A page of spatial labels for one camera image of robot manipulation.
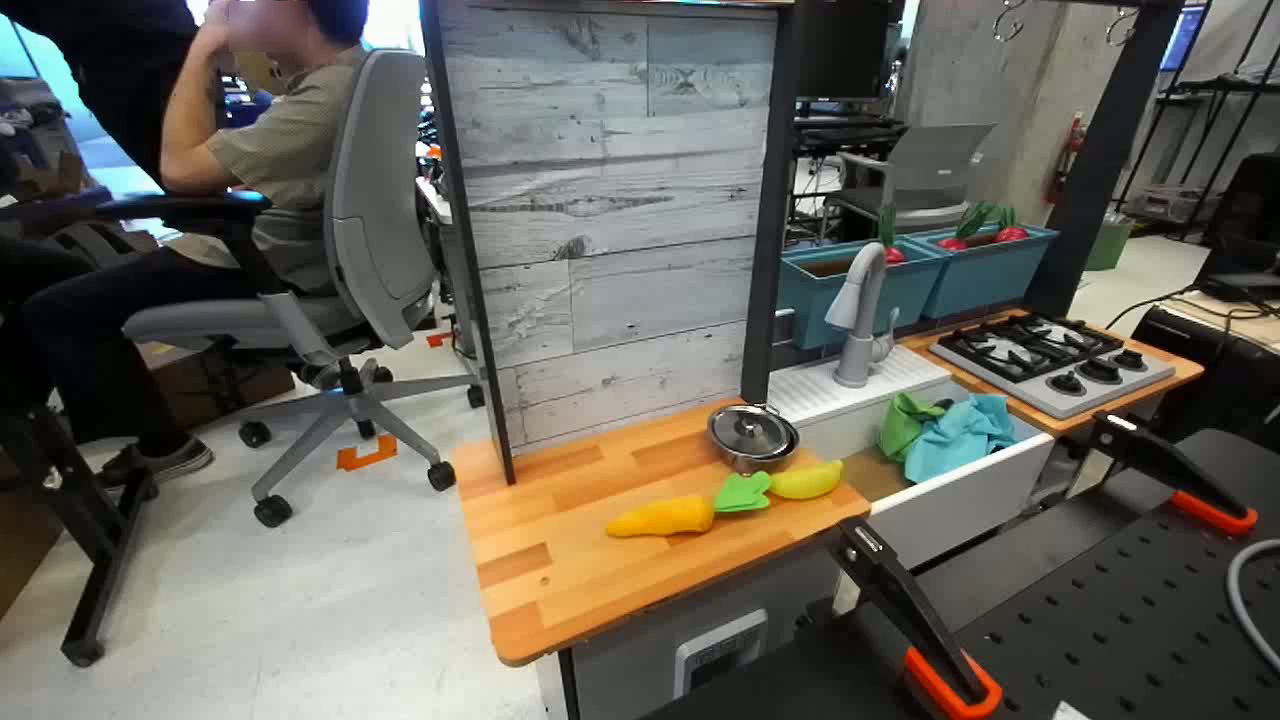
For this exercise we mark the silver pot lid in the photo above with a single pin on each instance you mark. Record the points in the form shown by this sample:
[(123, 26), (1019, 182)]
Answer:
[(753, 427)]

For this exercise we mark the orange plush carrot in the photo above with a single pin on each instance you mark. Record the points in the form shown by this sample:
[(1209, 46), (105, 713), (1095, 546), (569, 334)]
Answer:
[(661, 518)]

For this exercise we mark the whitewashed wood backsplash panel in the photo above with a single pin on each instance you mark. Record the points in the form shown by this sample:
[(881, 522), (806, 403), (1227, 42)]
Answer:
[(612, 202)]

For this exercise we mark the green plush toy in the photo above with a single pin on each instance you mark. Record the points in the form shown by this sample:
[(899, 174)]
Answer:
[(743, 494)]

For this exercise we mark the blue plastic bin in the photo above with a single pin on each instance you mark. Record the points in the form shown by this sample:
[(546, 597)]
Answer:
[(995, 272), (814, 300)]

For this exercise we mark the yellow plush toy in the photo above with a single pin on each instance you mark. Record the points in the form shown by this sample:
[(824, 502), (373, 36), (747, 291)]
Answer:
[(806, 481)]

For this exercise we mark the grey toy faucet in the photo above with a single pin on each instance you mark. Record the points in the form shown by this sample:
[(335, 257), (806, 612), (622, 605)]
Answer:
[(864, 300)]

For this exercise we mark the green cloth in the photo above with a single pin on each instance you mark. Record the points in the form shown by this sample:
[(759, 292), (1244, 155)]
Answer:
[(903, 427)]

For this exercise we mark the white cabinet drawer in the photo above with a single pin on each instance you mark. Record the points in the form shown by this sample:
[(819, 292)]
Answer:
[(694, 640)]

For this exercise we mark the orange floor marker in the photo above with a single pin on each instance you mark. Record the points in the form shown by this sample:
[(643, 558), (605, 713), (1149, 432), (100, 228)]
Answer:
[(367, 457)]

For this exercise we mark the grey office chair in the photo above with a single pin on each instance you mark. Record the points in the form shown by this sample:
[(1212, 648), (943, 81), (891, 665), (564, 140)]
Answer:
[(373, 202)]

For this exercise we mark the blue cloth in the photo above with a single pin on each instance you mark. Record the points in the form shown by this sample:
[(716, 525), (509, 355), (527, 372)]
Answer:
[(962, 432)]

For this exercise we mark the white toy sink unit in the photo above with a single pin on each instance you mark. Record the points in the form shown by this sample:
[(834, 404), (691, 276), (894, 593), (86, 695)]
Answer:
[(962, 502)]

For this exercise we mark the green toy vegetable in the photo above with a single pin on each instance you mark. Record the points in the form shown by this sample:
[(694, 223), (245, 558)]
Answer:
[(982, 223)]

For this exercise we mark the seated person tan shirt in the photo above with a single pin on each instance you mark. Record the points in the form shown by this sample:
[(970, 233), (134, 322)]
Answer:
[(287, 161)]

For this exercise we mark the toy stove top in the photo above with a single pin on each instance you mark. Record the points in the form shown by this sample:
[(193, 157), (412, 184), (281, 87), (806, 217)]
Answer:
[(1054, 367)]

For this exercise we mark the red fire extinguisher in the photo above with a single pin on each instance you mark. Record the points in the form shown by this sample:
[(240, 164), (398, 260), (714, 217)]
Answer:
[(1065, 161)]

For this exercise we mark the green waste bin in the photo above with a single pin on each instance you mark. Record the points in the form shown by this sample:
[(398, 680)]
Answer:
[(1111, 242)]

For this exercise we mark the black perforated board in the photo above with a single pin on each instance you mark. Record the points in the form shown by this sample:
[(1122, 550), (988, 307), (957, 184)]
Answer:
[(1135, 627)]

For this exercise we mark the person in dark clothes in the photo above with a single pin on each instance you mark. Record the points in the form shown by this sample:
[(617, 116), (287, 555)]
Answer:
[(105, 65)]

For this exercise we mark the black office chair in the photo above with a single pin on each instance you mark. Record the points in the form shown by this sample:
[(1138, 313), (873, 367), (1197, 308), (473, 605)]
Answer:
[(1244, 226)]

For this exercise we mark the black desk frame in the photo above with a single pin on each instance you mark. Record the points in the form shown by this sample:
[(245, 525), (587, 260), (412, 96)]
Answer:
[(81, 533)]

